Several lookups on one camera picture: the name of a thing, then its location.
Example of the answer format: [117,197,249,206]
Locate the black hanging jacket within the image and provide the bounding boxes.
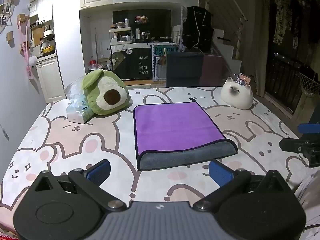
[182,5,215,52]

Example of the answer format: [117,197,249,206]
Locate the white shelf rack with bottles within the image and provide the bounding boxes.
[109,26,132,43]

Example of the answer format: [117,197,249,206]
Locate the hanging patterned clothes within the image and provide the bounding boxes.
[272,0,320,51]

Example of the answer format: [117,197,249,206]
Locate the black lettered curtain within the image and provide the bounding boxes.
[111,47,153,81]

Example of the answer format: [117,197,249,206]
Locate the maroon fabric box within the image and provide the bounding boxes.
[201,53,226,87]

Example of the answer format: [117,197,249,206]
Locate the pink phone holder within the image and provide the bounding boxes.
[233,72,252,86]

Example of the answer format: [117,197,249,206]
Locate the bunny printed blanket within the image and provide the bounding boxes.
[0,86,320,240]

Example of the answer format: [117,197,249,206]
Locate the green avocado plush pillow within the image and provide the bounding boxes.
[82,69,130,116]

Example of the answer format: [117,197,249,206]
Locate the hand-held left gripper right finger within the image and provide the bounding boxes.
[193,160,288,212]

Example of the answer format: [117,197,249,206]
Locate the yellow kitchen appliance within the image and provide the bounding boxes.
[39,29,56,56]

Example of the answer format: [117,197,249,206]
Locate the white cabinet door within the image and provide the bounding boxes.
[36,57,66,103]

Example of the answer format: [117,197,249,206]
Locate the white cat plush pillow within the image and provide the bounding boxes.
[220,77,254,110]

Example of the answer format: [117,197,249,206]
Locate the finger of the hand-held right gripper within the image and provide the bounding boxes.
[298,122,320,137]

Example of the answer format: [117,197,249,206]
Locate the purple and grey towel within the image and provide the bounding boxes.
[132,101,239,172]

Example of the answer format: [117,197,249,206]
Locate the white basketball net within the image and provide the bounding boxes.
[298,72,320,96]

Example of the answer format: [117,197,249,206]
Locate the pink lanyard with pompom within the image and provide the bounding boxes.
[17,19,39,78]

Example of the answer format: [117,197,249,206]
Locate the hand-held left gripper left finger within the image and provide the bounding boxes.
[32,159,127,212]

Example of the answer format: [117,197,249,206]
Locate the clear plastic tissue pack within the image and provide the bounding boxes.
[64,78,95,124]

